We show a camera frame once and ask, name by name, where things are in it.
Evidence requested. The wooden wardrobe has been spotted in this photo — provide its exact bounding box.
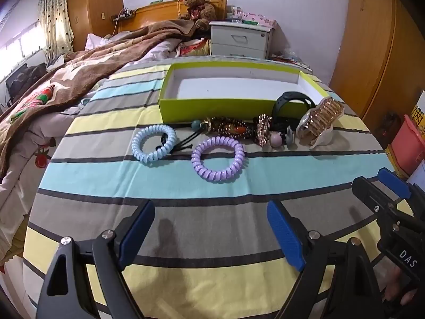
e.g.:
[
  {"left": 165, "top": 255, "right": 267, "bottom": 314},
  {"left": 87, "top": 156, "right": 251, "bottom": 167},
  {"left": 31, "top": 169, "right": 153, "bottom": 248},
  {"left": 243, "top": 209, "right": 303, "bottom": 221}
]
[
  {"left": 330, "top": 0, "right": 425, "bottom": 147},
  {"left": 66, "top": 0, "right": 124, "bottom": 52}
]

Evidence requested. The black smart band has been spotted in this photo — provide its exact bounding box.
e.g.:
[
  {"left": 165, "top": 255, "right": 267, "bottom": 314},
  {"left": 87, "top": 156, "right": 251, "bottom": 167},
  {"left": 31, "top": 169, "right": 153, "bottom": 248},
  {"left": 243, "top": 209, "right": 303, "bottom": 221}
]
[{"left": 271, "top": 92, "right": 317, "bottom": 133}]

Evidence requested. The light blue spiral hair tie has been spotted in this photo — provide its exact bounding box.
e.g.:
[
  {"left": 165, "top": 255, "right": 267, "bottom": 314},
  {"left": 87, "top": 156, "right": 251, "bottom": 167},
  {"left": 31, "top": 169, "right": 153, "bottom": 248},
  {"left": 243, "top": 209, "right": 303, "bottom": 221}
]
[{"left": 132, "top": 124, "right": 177, "bottom": 164}]

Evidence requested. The pink ball hair tie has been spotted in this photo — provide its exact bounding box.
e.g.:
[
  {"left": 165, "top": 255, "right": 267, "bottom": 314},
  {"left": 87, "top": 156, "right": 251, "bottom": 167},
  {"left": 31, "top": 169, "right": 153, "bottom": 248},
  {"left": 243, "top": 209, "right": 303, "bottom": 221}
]
[{"left": 269, "top": 132, "right": 287, "bottom": 148}]

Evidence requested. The small gold hair claw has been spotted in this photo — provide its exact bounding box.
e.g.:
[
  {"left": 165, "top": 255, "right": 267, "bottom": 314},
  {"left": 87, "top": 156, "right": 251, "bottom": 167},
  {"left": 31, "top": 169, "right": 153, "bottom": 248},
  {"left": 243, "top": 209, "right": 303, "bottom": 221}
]
[{"left": 254, "top": 114, "right": 273, "bottom": 147}]

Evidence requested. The white nightstand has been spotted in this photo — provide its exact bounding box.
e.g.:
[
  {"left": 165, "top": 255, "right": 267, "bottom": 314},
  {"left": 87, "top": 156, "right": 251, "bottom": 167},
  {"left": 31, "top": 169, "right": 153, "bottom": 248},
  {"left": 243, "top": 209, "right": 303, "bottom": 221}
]
[{"left": 209, "top": 20, "right": 275, "bottom": 60}]

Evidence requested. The green cardboard box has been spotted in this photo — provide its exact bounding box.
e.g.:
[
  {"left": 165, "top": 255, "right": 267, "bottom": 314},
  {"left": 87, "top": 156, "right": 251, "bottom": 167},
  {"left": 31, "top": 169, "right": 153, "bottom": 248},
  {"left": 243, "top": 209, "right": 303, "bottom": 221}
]
[{"left": 158, "top": 62, "right": 328, "bottom": 124}]

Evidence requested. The person's right hand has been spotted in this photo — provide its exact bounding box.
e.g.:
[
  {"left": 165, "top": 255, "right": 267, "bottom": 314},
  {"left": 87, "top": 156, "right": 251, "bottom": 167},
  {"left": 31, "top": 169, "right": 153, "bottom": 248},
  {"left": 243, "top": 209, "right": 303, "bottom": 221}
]
[{"left": 382, "top": 266, "right": 419, "bottom": 306}]

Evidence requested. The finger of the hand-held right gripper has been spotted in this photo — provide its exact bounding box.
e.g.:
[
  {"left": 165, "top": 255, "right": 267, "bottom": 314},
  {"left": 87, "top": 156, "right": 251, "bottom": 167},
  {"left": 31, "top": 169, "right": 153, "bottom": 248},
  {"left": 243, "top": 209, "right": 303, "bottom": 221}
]
[
  {"left": 352, "top": 177, "right": 404, "bottom": 221},
  {"left": 377, "top": 168, "right": 425, "bottom": 208}
]

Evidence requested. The striped cloth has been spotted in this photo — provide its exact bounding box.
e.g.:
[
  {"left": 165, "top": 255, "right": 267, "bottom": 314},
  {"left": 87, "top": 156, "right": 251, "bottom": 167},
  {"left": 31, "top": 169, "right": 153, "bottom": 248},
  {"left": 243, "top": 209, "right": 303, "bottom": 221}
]
[{"left": 23, "top": 55, "right": 399, "bottom": 319}]

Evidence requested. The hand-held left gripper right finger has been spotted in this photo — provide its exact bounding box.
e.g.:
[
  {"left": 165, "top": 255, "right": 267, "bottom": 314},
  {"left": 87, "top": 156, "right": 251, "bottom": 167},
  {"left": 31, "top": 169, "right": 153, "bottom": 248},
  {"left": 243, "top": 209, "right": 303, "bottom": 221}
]
[{"left": 266, "top": 200, "right": 387, "bottom": 319}]

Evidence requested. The small grey hair clip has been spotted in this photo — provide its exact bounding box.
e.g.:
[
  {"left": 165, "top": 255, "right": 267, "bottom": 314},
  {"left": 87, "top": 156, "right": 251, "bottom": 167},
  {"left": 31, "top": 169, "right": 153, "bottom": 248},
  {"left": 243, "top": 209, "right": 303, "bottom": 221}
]
[{"left": 284, "top": 125, "right": 297, "bottom": 147}]

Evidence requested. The brown teddy bear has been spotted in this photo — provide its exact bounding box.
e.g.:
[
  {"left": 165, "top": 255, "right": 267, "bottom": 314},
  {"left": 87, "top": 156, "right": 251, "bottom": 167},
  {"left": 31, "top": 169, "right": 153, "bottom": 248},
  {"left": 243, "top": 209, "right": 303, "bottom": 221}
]
[{"left": 177, "top": 0, "right": 216, "bottom": 32}]

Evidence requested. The power strip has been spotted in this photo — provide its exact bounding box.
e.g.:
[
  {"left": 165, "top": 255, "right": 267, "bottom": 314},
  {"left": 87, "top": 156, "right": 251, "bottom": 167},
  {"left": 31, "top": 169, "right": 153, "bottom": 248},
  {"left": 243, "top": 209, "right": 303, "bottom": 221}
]
[{"left": 111, "top": 8, "right": 137, "bottom": 20}]

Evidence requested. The large clear gold hair claw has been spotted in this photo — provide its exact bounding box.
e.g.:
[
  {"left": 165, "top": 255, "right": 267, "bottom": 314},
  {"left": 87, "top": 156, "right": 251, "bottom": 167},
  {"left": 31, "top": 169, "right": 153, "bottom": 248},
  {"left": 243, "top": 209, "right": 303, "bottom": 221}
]
[{"left": 295, "top": 96, "right": 345, "bottom": 148}]

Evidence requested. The pink floral box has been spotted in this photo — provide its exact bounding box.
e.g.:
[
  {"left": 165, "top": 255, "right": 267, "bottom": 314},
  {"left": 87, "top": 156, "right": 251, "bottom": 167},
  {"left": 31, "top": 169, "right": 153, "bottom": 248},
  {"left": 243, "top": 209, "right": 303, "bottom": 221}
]
[{"left": 242, "top": 11, "right": 278, "bottom": 27}]

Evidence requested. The black hair tie teal bead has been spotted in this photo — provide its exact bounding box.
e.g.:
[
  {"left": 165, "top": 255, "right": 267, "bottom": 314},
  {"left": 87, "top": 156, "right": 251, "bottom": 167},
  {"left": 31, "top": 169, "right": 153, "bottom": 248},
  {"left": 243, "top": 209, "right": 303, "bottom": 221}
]
[{"left": 156, "top": 120, "right": 213, "bottom": 152}]

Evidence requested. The red green plaid cloth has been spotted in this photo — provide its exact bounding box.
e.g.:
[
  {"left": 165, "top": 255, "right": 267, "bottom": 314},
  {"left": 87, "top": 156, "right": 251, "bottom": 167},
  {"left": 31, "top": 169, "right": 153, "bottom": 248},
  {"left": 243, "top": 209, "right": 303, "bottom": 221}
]
[{"left": 10, "top": 85, "right": 55, "bottom": 122}]

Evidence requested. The wooden headboard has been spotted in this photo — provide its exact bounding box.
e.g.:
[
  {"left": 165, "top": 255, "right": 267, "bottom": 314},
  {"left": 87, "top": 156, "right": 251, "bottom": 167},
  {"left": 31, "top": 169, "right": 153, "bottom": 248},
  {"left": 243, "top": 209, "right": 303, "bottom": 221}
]
[{"left": 113, "top": 0, "right": 229, "bottom": 35}]

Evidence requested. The purple spiral hair tie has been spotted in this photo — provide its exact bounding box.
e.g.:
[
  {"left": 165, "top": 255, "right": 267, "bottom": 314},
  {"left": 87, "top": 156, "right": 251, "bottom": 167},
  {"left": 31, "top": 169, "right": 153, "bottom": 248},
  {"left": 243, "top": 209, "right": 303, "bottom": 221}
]
[{"left": 191, "top": 136, "right": 245, "bottom": 183}]

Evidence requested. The red plastic bin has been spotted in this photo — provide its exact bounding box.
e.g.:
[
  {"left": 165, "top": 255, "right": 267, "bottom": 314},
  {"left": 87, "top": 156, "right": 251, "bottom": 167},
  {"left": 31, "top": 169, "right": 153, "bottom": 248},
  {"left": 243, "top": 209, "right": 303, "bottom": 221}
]
[{"left": 390, "top": 115, "right": 425, "bottom": 177}]

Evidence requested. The dotted curtain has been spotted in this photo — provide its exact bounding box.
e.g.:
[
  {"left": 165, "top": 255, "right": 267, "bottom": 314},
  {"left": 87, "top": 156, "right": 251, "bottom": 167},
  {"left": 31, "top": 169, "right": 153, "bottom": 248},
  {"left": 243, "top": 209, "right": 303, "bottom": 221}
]
[{"left": 36, "top": 0, "right": 74, "bottom": 64}]

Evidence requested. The brown beaded bracelet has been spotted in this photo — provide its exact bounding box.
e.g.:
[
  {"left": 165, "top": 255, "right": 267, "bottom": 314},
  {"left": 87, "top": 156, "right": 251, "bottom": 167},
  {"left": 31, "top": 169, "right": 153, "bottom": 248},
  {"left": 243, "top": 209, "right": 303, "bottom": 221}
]
[{"left": 209, "top": 116, "right": 258, "bottom": 139}]

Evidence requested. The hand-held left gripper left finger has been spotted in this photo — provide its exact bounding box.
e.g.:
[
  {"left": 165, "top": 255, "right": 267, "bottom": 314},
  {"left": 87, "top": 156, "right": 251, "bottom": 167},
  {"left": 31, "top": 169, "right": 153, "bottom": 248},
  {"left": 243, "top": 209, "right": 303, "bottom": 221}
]
[{"left": 36, "top": 200, "right": 156, "bottom": 319}]

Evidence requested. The yellow pillow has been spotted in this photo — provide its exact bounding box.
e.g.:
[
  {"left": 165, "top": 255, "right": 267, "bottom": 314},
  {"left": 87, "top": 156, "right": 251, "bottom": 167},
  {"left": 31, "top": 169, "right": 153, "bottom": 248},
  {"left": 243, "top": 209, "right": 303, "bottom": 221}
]
[{"left": 176, "top": 38, "right": 211, "bottom": 57}]

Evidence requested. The brown blanket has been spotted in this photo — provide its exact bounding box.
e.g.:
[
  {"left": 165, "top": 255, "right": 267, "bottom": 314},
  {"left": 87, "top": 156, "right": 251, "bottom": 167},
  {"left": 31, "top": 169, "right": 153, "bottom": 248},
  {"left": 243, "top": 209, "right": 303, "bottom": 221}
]
[{"left": 0, "top": 18, "right": 200, "bottom": 173}]

